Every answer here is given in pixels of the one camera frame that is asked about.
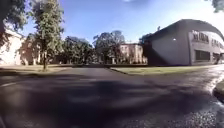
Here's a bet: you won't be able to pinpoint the round-crowned green tree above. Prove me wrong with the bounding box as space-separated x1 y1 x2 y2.
92 30 126 65

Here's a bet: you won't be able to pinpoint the pale brick building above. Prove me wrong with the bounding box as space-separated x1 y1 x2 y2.
114 42 148 65

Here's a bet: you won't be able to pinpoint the grey asphalt road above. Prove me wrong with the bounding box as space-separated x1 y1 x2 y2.
0 64 224 128

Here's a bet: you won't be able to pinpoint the broad dark green tree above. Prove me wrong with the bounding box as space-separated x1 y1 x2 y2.
58 35 96 65

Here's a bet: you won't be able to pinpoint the flat lawn before buildings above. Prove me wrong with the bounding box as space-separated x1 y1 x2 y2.
109 64 221 76

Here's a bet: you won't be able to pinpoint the pale grey gabled building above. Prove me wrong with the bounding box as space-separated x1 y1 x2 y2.
141 18 224 67

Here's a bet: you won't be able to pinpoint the slender tall tree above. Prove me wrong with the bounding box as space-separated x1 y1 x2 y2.
30 0 65 72

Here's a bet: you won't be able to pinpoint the shaded grass verge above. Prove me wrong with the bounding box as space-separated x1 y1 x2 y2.
0 64 73 75

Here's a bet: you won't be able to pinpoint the brick building behind trees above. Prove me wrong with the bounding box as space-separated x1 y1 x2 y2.
0 28 43 66

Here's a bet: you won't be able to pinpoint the grass verge with kerb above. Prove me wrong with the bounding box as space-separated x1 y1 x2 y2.
212 79 224 104

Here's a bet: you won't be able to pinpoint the overhanging tree foliage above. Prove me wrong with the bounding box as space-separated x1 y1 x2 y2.
204 0 224 14

